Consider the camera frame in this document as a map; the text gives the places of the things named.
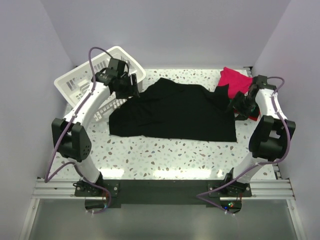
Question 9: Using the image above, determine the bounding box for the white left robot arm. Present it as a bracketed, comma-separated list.
[51, 58, 139, 196]

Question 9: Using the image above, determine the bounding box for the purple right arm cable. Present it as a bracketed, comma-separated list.
[196, 76, 292, 216]

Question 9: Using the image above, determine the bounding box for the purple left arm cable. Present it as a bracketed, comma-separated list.
[44, 46, 116, 183]

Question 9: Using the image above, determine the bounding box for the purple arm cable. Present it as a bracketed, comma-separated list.
[196, 76, 292, 216]
[44, 46, 116, 183]

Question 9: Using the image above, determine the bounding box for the white plastic laundry basket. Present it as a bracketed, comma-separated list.
[54, 46, 146, 123]

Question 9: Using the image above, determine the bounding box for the pink folded t shirt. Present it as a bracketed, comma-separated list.
[217, 67, 253, 99]

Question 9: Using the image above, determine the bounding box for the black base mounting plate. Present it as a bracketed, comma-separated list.
[74, 178, 252, 210]

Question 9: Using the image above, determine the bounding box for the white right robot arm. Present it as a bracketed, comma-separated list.
[222, 75, 296, 197]

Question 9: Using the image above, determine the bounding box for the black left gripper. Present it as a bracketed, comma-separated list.
[115, 73, 140, 100]

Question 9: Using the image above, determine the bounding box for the black t shirt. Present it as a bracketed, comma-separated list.
[108, 78, 237, 142]

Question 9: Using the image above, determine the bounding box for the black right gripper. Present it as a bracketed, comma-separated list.
[224, 91, 258, 122]

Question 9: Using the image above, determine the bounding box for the red folded t shirt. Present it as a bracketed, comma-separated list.
[248, 115, 259, 121]

